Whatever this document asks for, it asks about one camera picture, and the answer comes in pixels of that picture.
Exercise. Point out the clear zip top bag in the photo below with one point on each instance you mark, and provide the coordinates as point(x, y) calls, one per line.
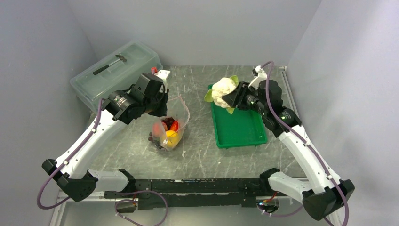
point(176, 108)

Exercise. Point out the white cauliflower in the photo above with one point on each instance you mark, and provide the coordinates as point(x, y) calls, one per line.
point(224, 86)

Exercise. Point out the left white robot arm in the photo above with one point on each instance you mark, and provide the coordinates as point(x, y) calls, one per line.
point(71, 170)

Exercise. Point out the clear plastic storage box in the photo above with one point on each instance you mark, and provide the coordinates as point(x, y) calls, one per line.
point(90, 88)

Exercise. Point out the orange fruit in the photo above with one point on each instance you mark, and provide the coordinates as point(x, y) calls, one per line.
point(171, 139)

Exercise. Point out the green plastic tray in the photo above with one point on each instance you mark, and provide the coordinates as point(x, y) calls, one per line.
point(241, 128)

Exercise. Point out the black handled hammer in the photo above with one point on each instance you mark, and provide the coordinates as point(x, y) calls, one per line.
point(118, 58)

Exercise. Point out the red orange mango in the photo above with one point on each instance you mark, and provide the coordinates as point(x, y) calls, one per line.
point(174, 126)

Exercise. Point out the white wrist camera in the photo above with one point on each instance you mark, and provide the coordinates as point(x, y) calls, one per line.
point(162, 74)
point(259, 76)

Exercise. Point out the pink peach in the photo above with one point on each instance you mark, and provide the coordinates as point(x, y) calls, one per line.
point(158, 129)

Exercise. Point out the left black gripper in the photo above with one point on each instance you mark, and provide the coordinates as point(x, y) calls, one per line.
point(163, 93)

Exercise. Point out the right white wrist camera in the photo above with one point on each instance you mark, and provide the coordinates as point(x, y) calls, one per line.
point(259, 76)

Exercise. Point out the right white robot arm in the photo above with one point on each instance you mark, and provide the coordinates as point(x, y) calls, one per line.
point(325, 192)

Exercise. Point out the dark red grape bunch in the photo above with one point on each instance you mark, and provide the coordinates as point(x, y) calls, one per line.
point(168, 121)

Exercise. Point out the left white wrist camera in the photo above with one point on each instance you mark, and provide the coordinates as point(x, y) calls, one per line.
point(162, 74)

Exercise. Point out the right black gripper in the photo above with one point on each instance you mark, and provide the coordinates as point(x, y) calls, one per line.
point(233, 97)

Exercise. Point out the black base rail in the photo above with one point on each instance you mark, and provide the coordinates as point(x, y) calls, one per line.
point(157, 193)

